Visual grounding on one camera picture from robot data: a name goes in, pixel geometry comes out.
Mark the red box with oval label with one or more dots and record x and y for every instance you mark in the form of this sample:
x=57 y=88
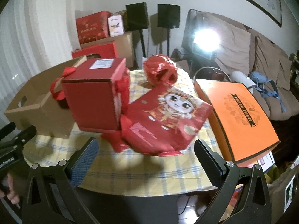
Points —
x=98 y=50

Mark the beige sofa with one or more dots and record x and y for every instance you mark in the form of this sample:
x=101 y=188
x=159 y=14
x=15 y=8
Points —
x=264 y=98

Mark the white curtain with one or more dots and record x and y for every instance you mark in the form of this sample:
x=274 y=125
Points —
x=30 y=39

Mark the dark brown wooden object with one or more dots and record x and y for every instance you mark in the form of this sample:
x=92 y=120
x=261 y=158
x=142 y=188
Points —
x=218 y=75

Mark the white rounded object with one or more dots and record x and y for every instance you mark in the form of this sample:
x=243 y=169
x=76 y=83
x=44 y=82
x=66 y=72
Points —
x=241 y=78

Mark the yellow checked tablecloth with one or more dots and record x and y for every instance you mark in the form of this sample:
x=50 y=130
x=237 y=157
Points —
x=140 y=168

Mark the brown cardboard box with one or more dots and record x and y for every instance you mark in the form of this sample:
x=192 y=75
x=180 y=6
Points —
x=35 y=112
x=126 y=46

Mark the bright lamp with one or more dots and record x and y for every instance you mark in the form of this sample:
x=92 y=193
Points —
x=206 y=40

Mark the small white box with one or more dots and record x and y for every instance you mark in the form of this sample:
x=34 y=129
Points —
x=116 y=25

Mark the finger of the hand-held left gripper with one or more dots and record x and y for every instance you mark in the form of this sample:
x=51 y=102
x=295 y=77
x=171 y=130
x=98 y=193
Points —
x=8 y=129
x=23 y=136

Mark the black speaker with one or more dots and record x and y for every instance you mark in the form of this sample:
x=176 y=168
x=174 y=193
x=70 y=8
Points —
x=168 y=15
x=137 y=16

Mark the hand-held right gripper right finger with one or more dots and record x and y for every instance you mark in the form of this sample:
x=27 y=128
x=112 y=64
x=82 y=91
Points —
x=210 y=162

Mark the brown patterned box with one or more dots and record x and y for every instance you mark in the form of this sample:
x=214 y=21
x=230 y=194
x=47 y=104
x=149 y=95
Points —
x=122 y=19

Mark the beige bag with picture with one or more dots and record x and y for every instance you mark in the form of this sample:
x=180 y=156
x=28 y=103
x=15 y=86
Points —
x=282 y=189

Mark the person's left hand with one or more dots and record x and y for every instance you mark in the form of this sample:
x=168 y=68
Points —
x=10 y=191

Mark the red gift box with ribbon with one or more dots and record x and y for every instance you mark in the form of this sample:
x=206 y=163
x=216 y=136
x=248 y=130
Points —
x=93 y=102

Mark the red foil bag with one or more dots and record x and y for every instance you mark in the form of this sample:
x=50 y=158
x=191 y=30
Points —
x=158 y=71

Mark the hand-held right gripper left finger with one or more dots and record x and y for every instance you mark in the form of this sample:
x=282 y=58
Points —
x=85 y=161

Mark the beige cushion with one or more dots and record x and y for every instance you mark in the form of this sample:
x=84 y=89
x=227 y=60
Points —
x=268 y=60
x=233 y=44

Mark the red bag with cartoon figure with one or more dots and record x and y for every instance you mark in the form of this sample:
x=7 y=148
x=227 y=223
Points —
x=168 y=121

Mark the white printed paper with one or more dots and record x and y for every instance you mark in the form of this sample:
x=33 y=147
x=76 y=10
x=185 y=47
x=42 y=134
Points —
x=266 y=161

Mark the closed brown cardboard box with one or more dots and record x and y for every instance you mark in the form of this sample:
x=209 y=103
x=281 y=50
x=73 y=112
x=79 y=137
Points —
x=126 y=46

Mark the orange flat box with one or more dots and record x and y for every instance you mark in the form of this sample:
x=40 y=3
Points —
x=243 y=119

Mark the large red gift box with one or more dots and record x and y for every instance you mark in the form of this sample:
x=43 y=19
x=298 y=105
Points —
x=92 y=26

